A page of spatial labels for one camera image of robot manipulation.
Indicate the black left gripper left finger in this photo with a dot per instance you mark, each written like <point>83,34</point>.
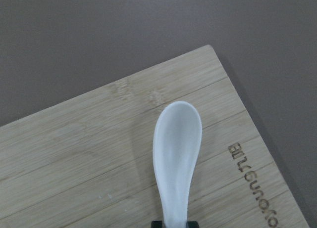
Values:
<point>157,224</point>

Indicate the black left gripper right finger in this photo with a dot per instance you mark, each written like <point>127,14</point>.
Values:
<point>192,224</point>

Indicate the white ceramic spoon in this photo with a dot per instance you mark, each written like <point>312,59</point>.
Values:
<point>176,145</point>

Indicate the bamboo cutting board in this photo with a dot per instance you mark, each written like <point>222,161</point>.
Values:
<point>87,162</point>

